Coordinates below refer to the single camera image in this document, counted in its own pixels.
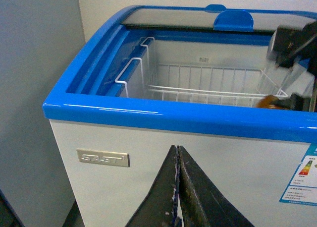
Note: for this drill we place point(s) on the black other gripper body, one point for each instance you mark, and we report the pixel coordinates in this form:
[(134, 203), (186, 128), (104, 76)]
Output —
[(289, 44)]

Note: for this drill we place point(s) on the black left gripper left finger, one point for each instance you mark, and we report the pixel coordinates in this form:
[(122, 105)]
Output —
[(160, 206)]

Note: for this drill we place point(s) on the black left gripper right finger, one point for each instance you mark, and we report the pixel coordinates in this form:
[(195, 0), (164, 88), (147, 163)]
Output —
[(201, 202)]

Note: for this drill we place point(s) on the glass sliding freezer lid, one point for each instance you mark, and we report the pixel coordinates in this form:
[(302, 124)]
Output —
[(217, 17)]

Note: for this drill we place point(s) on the silver brand name plate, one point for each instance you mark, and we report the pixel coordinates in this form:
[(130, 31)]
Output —
[(103, 158)]

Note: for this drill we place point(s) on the blue energy label sticker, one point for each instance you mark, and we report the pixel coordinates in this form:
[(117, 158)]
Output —
[(302, 187)]

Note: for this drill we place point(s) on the white blue chest freezer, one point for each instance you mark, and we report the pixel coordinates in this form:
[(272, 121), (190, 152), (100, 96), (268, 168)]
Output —
[(250, 154)]

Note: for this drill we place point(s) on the white wire basket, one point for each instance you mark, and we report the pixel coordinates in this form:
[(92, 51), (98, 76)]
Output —
[(192, 72)]

